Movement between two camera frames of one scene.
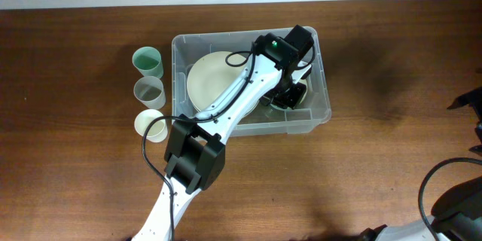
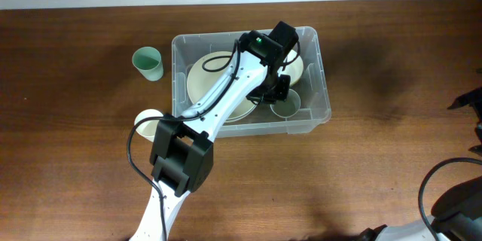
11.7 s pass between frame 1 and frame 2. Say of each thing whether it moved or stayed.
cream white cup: stayed
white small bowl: moved
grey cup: moved
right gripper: stayed
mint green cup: stayed
